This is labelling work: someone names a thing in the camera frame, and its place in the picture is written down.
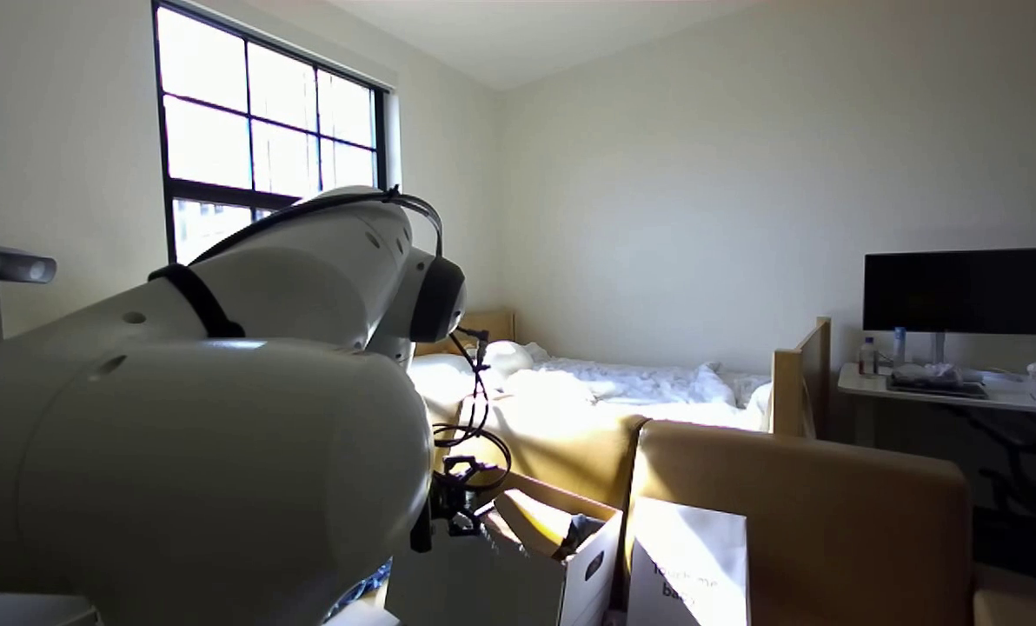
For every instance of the wooden desk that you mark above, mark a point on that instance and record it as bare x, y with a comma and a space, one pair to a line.
969, 414

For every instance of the tan leather sofa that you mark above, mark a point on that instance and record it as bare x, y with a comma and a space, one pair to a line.
840, 534

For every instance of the black framed window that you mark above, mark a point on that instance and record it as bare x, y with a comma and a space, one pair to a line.
250, 126

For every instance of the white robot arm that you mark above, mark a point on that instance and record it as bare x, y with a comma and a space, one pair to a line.
239, 439

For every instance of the white cardboard box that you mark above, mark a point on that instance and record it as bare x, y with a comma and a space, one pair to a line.
486, 583

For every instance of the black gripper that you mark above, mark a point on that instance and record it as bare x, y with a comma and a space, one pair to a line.
458, 488

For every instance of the black monitor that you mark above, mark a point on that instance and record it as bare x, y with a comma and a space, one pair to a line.
951, 290

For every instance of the bed with white bedding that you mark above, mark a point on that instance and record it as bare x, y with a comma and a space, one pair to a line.
512, 402

